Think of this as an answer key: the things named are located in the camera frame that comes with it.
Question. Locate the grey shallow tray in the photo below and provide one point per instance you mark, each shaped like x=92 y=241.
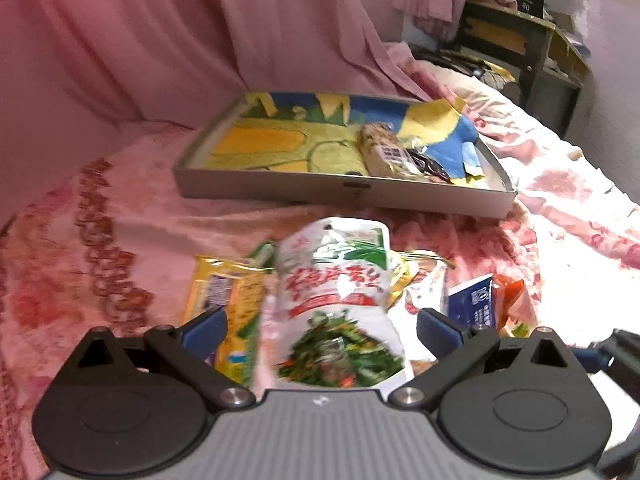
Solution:
x=275 y=185

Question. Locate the pink curtain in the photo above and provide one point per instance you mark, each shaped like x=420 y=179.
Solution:
x=150 y=35

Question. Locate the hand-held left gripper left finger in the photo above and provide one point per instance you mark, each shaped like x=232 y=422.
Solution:
x=207 y=329

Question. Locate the dark foil snack packet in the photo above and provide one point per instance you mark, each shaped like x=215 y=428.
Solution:
x=430 y=165

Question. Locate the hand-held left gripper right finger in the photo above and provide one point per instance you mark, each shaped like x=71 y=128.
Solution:
x=436 y=331

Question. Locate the pink floral blanket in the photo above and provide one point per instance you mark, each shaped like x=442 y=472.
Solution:
x=100 y=240

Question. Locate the beige pillow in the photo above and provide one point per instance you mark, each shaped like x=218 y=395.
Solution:
x=480 y=91

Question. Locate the yellow snack packet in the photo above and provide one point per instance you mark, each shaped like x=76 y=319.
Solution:
x=235 y=290

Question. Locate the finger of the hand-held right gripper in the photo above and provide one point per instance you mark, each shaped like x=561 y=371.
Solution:
x=592 y=357

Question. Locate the blue and white snack packet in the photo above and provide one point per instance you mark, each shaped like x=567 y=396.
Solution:
x=470 y=302

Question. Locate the green and white snack packet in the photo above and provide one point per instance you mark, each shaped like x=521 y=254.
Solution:
x=340 y=280

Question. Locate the orange snack packet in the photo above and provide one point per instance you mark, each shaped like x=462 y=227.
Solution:
x=515 y=300

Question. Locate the dark wooden shelf desk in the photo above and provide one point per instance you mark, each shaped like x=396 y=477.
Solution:
x=532 y=40

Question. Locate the clear yellow-edged snack packet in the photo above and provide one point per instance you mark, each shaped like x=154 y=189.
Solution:
x=425 y=285

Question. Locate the rice cracker snack packet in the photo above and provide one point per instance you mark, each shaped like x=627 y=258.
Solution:
x=380 y=150

